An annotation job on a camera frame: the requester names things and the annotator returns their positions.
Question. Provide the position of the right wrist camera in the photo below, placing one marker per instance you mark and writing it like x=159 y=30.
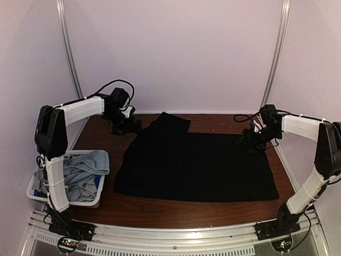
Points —
x=258 y=127

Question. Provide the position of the right aluminium frame post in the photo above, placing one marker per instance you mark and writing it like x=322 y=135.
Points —
x=280 y=39

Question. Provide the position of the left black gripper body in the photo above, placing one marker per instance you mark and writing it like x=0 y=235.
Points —
x=120 y=124

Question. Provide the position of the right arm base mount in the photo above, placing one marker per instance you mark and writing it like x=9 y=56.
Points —
x=271 y=229

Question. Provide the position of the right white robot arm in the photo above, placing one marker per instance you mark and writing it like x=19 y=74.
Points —
x=322 y=160

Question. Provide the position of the black t-shirt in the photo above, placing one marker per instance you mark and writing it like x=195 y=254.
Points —
x=167 y=161

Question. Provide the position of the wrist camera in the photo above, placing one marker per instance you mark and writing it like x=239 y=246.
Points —
x=129 y=111
x=258 y=127

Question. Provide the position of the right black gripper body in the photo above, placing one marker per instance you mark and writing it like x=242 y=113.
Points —
x=259 y=141

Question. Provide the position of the aluminium frame post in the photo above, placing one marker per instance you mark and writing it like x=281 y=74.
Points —
x=280 y=39
x=60 y=8

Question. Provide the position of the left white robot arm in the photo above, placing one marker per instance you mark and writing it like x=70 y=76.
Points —
x=52 y=141

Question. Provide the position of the front aluminium rail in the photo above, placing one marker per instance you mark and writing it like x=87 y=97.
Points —
x=228 y=240

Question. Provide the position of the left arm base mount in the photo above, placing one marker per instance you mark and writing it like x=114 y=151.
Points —
x=81 y=231

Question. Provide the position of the left aluminium frame post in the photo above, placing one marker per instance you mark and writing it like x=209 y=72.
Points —
x=60 y=8

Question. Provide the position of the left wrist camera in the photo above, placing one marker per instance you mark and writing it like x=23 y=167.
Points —
x=129 y=111

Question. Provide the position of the light blue denim garment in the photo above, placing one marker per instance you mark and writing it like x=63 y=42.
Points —
x=82 y=175

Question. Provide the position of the white laundry basket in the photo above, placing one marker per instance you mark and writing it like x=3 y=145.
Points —
x=47 y=185

